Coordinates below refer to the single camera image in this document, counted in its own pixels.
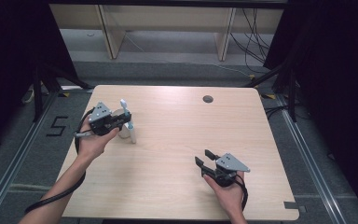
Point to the grey tape patch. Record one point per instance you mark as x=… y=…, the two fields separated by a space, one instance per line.
x=292 y=205

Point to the person's left hand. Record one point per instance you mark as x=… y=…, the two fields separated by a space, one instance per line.
x=93 y=144

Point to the person's right hand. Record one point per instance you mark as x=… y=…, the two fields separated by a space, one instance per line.
x=230 y=197

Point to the yellow black floor tape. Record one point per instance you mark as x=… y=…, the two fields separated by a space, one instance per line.
x=268 y=96

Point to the black curtain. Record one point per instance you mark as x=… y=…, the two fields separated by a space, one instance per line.
x=335 y=77
x=9 y=62

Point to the white cup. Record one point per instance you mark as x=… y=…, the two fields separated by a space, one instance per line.
x=133 y=135

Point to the black metal stand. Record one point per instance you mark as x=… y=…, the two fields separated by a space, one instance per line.
x=38 y=93
x=292 y=93

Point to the metal floor rail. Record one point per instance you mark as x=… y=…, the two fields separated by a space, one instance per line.
x=18 y=158
x=310 y=155

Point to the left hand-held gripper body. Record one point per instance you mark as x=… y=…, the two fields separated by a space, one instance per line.
x=101 y=113

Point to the light blue toothbrush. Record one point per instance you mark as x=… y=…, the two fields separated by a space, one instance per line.
x=124 y=105

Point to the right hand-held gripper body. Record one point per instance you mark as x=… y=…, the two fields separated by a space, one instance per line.
x=230 y=164

